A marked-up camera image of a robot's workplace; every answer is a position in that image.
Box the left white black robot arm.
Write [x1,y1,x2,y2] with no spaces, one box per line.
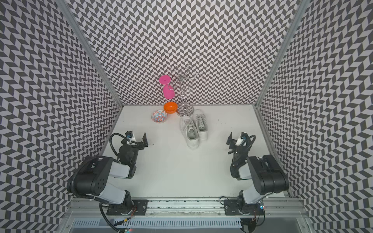
[67,131,149,216]

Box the pink plastic wine glass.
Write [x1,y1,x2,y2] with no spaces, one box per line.
[159,75,175,100]

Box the white sneaker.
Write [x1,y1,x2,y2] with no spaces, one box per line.
[180,116,199,150]
[193,109,208,141]

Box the chrome glass holder stand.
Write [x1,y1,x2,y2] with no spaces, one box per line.
[174,64,200,117]

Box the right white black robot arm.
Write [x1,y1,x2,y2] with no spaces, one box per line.
[224,132,289,216]

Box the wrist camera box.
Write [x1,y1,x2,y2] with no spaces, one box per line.
[236,132,249,146]
[125,131,136,143]

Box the orange plastic bowl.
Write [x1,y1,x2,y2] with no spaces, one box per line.
[163,102,178,114]

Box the patterned small bowl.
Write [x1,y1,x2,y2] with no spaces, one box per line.
[151,110,168,123]

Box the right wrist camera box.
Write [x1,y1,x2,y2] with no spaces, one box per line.
[236,132,249,146]

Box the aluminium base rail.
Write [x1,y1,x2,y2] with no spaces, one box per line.
[65,197,307,219]

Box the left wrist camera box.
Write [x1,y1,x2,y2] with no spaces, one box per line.
[125,131,136,143]

